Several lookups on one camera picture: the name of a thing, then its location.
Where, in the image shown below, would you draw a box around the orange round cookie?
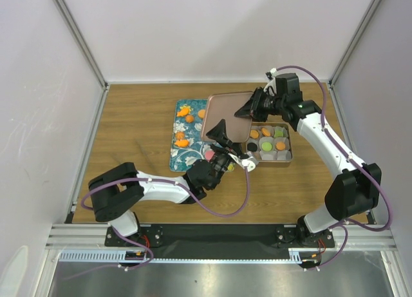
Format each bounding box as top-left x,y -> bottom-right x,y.
275,141 -> 286,151
198,110 -> 205,119

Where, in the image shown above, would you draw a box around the orange fish cookie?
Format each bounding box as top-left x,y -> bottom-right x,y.
174,139 -> 191,148
176,107 -> 191,117

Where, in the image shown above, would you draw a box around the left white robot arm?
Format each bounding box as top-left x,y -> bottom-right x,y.
81,119 -> 241,245

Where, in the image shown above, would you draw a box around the metal tongs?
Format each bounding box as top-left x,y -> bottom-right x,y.
110,140 -> 156,172

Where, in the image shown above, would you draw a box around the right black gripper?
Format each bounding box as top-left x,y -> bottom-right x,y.
234,87 -> 285,123

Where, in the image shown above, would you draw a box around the brown cookie tin box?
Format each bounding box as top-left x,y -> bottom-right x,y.
245,122 -> 294,168

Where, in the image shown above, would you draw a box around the orange flower cookie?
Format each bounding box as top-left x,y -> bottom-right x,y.
175,131 -> 185,140

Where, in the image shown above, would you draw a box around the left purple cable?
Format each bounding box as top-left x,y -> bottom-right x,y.
61,166 -> 251,280

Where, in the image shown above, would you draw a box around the pink sandwich cookie upper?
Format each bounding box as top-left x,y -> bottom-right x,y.
204,150 -> 214,160

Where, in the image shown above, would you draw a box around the teal floral serving tray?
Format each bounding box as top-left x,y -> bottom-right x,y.
169,99 -> 220,172

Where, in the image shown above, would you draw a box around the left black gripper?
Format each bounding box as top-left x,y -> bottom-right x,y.
205,119 -> 243,189

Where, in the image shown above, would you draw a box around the green sandwich cookie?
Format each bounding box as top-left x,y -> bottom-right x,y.
261,142 -> 273,152
274,130 -> 284,138

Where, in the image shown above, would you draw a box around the orange sandwich cookie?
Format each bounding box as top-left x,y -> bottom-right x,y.
261,128 -> 273,137
250,129 -> 259,139

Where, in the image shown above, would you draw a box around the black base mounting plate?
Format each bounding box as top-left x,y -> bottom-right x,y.
106,222 -> 335,261

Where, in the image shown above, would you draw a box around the black sandwich cookie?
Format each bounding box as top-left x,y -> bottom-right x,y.
247,142 -> 259,152

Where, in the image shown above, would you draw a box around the purple cable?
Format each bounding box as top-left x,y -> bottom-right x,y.
270,64 -> 393,271
61,166 -> 251,280

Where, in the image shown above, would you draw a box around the orange fish cookie lower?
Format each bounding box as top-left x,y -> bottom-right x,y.
174,139 -> 191,148

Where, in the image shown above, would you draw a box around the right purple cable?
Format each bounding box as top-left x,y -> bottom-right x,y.
270,64 -> 393,271

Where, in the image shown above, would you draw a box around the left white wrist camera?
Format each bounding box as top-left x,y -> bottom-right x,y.
229,151 -> 259,173

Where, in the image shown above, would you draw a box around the orange fish cookie top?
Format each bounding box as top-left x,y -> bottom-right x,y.
176,107 -> 191,117

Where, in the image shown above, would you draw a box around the orange swirl cookie top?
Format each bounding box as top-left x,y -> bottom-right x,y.
185,115 -> 194,123

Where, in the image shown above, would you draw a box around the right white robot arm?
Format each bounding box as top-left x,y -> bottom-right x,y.
234,88 -> 382,247

